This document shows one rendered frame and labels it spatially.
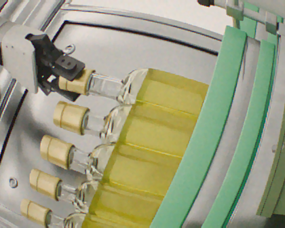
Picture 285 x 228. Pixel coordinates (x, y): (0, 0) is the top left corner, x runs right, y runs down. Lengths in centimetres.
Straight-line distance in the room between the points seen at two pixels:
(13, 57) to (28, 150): 16
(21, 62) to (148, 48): 27
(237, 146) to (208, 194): 7
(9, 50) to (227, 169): 43
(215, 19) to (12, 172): 46
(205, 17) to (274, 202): 80
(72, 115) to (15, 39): 17
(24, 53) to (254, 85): 36
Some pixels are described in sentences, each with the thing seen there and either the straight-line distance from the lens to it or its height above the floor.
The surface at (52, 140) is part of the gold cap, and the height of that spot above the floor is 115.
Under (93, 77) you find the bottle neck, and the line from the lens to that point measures 106.
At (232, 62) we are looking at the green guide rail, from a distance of 91.
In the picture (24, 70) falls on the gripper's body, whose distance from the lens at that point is 111.
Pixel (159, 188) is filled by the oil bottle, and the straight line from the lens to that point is 94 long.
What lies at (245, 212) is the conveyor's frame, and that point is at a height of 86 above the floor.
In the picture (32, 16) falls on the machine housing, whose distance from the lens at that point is 137.
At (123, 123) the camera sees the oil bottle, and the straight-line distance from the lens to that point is 99.
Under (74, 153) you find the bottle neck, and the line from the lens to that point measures 99.
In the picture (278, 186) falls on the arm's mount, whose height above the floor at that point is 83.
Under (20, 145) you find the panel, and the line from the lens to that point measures 118.
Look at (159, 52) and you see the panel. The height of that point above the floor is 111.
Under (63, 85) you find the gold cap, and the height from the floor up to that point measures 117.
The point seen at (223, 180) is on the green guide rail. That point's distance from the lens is 82.
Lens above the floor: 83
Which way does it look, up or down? 13 degrees up
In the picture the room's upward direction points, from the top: 75 degrees counter-clockwise
